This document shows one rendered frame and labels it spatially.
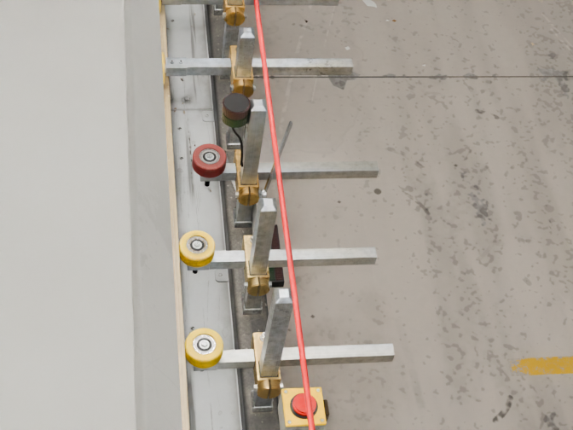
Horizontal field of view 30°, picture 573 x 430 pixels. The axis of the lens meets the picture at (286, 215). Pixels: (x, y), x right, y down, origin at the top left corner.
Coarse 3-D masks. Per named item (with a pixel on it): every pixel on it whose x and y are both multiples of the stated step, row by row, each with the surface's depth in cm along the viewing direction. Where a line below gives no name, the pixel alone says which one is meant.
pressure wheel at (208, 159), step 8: (208, 144) 253; (200, 152) 252; (208, 152) 252; (216, 152) 253; (224, 152) 253; (192, 160) 252; (200, 160) 250; (208, 160) 251; (216, 160) 251; (224, 160) 251; (200, 168) 249; (208, 168) 249; (216, 168) 250; (224, 168) 253; (208, 176) 251; (216, 176) 252; (208, 184) 259
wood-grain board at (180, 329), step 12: (168, 84) 264; (168, 96) 262; (168, 108) 259; (168, 120) 257; (168, 132) 255; (168, 144) 253; (168, 156) 251; (168, 168) 249; (180, 276) 232; (180, 288) 230; (180, 300) 228; (180, 312) 226; (180, 324) 225; (180, 336) 223; (180, 348) 221; (180, 360) 220; (180, 372) 218; (180, 384) 217
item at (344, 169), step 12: (228, 168) 256; (264, 168) 257; (288, 168) 258; (300, 168) 258; (312, 168) 259; (324, 168) 259; (336, 168) 259; (348, 168) 260; (360, 168) 260; (372, 168) 261; (204, 180) 256; (216, 180) 256; (228, 180) 257
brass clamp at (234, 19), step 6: (228, 6) 272; (234, 6) 273; (240, 6) 273; (228, 12) 272; (234, 12) 272; (240, 12) 272; (228, 18) 273; (234, 18) 275; (240, 18) 273; (228, 24) 275; (234, 24) 276; (240, 24) 275
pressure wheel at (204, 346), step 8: (200, 328) 224; (208, 328) 224; (192, 336) 223; (200, 336) 223; (208, 336) 223; (216, 336) 223; (192, 344) 221; (200, 344) 222; (208, 344) 222; (216, 344) 222; (192, 352) 220; (200, 352) 221; (208, 352) 221; (216, 352) 221; (192, 360) 221; (200, 360) 220; (208, 360) 220; (216, 360) 221; (200, 368) 222
